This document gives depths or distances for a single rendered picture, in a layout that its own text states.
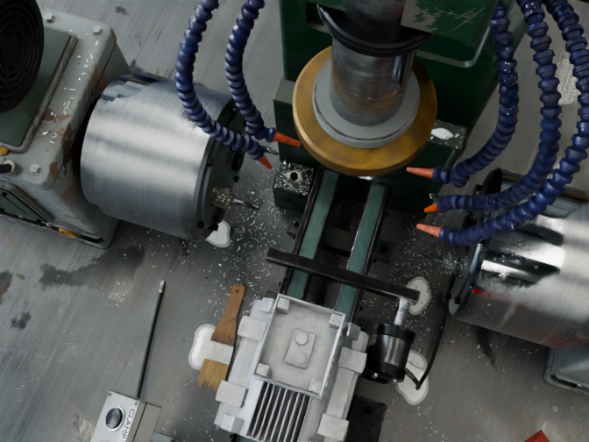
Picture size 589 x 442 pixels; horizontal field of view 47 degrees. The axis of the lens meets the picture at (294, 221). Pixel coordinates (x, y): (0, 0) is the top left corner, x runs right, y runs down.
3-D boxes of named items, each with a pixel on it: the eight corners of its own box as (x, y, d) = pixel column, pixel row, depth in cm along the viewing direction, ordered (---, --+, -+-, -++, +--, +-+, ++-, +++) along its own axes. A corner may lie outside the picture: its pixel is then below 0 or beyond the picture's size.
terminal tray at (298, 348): (278, 302, 104) (276, 292, 97) (345, 322, 102) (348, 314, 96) (253, 379, 100) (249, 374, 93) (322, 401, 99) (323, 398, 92)
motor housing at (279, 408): (259, 310, 119) (250, 288, 101) (365, 343, 117) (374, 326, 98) (221, 425, 113) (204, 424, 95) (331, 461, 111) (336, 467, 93)
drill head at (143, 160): (92, 92, 133) (45, 17, 109) (272, 141, 129) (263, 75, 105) (41, 209, 126) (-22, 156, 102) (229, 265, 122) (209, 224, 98)
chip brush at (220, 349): (227, 282, 133) (227, 281, 132) (251, 288, 132) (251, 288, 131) (195, 387, 127) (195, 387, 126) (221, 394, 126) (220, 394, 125)
